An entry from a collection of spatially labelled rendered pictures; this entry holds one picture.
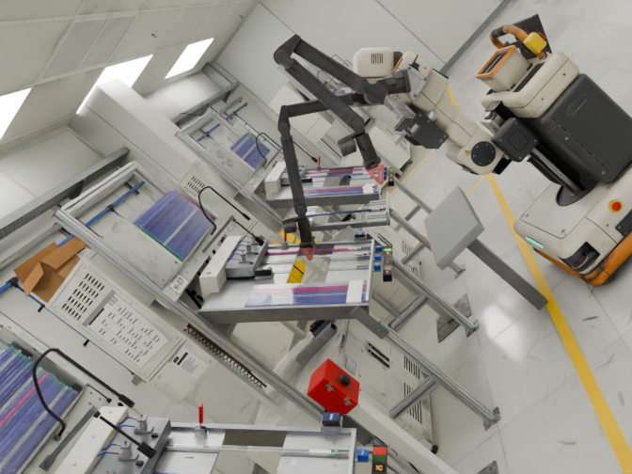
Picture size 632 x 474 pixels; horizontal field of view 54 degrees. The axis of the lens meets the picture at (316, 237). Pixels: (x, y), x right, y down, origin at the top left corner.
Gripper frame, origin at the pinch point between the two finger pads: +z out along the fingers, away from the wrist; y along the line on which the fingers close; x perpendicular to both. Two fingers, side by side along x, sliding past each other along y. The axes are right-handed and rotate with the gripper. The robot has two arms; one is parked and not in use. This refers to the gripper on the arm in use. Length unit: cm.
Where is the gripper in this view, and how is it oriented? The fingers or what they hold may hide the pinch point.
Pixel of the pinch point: (310, 258)
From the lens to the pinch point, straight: 296.8
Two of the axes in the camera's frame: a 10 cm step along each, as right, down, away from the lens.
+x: 9.8, -1.2, -1.8
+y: -1.3, 3.4, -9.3
